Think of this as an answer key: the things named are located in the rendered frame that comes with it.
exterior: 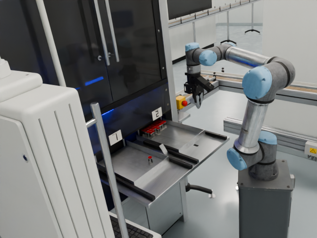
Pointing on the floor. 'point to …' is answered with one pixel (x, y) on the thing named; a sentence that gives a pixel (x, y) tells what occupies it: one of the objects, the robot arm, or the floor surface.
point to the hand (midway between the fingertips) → (199, 106)
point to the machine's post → (172, 115)
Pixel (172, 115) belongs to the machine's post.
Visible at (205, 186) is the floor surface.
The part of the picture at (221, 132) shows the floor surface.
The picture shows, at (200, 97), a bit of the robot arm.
